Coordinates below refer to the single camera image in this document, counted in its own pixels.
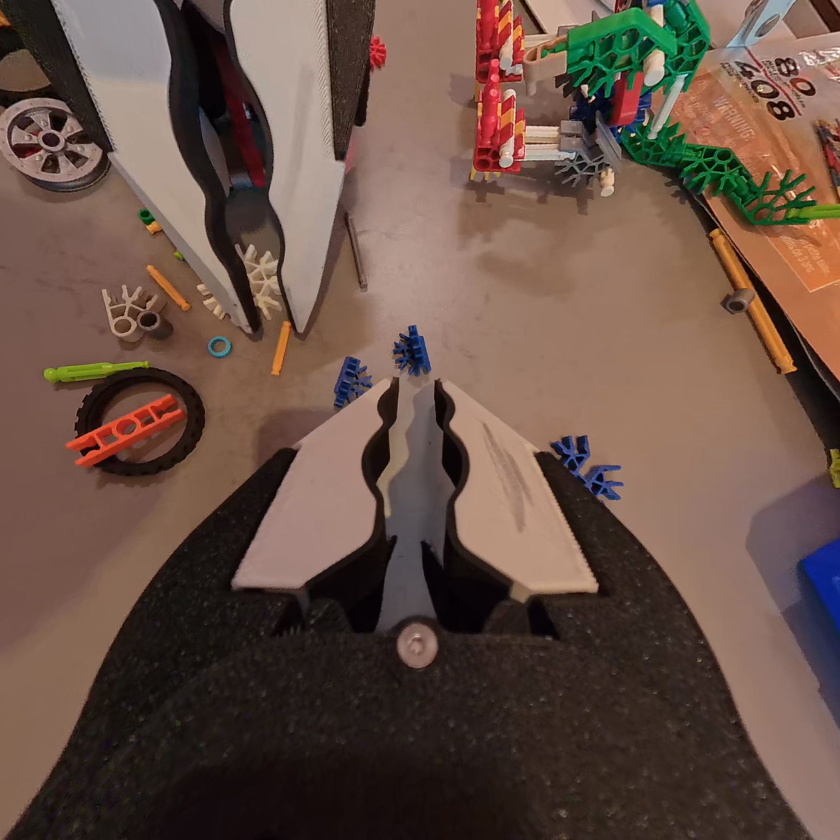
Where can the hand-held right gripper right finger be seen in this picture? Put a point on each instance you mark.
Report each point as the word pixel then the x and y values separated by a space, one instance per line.
pixel 518 512

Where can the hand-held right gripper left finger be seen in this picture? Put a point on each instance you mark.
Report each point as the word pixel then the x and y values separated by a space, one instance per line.
pixel 308 505

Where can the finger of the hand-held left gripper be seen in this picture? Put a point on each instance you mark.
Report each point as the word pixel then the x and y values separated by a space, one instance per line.
pixel 295 164
pixel 144 131

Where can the white snowflake toy connector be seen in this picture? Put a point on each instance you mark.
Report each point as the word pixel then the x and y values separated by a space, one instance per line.
pixel 262 282

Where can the blue toy connector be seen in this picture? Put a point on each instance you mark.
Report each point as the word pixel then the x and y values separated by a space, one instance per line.
pixel 413 351
pixel 348 380
pixel 571 453
pixel 600 482

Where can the red toy connector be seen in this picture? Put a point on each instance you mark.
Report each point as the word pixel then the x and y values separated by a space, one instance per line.
pixel 376 54

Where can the grey toy wheel hub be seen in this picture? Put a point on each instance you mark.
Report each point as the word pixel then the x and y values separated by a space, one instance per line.
pixel 51 141

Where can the thin grey toy rod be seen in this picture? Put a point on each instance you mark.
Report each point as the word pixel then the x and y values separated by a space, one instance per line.
pixel 356 253

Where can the black toy tyre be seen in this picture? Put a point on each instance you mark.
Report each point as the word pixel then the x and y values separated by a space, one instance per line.
pixel 8 40
pixel 195 413

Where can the dark grey spacer tube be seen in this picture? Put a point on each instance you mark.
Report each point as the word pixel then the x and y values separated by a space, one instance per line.
pixel 159 327

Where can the light grey toy connector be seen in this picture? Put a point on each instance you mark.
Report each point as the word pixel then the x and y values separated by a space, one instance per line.
pixel 121 326

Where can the pale cardboard sheet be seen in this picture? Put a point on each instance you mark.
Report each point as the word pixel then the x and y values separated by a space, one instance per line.
pixel 551 10

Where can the orange ladder toy piece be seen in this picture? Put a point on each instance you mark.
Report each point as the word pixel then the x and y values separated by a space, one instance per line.
pixel 79 448

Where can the colourful construction toy model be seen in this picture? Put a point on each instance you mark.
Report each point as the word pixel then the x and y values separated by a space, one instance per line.
pixel 630 29

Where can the small grey toy clip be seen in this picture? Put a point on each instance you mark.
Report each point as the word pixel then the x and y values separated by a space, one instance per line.
pixel 738 302

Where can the long yellow toy rod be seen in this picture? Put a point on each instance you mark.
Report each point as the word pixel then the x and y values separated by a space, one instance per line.
pixel 768 334

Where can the blue box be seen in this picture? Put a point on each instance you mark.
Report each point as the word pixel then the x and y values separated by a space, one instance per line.
pixel 823 590

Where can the yellow-green toy connector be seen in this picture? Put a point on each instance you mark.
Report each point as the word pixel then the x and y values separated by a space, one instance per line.
pixel 835 467

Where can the clear bag with orange booklet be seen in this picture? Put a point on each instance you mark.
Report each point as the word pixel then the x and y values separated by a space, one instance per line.
pixel 807 262

